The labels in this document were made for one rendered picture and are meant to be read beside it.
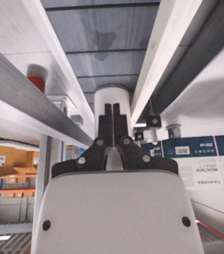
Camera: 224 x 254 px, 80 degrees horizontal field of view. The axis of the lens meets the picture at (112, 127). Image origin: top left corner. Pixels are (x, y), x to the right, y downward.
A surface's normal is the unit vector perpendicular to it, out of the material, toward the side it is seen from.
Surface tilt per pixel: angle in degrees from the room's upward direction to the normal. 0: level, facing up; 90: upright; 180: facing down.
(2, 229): 90
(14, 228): 90
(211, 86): 0
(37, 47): 0
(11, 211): 90
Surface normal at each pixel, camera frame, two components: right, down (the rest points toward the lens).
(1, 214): 0.11, -0.25
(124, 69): 0.04, 0.97
